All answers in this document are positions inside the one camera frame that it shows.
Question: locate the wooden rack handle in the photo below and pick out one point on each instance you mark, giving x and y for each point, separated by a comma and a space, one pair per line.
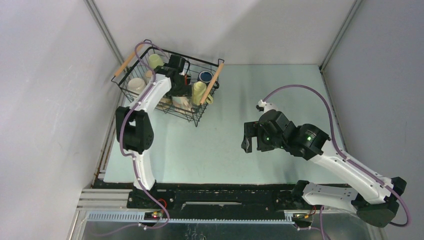
128, 60
212, 83

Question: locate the grey striped mug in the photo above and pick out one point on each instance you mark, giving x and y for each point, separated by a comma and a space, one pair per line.
147, 76

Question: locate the pale yellow mug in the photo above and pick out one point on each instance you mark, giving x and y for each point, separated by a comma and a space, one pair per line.
198, 90

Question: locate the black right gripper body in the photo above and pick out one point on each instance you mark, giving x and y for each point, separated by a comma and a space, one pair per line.
264, 143

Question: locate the left wooden rack handle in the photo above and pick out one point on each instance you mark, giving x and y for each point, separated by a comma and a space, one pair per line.
128, 60

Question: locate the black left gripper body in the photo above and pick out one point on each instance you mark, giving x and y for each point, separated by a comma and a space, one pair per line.
180, 89

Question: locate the right wooden rack handle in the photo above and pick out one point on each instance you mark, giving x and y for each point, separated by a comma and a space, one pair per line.
212, 83

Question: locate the floral painted ceramic mug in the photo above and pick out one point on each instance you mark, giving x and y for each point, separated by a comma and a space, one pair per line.
182, 104

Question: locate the black wire dish rack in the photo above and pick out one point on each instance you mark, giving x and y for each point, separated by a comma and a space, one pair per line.
192, 68

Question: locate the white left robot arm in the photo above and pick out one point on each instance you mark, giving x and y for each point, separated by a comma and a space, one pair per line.
134, 129

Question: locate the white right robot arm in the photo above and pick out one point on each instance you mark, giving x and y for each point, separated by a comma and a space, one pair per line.
372, 197

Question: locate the light green cup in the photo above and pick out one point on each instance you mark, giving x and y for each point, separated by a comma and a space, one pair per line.
155, 60

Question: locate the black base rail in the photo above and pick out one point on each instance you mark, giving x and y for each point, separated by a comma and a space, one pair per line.
239, 202

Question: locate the dark blue mug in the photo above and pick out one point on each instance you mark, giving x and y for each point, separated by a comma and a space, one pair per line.
205, 77

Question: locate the white ribbed mug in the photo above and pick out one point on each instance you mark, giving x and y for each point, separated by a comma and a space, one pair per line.
136, 86

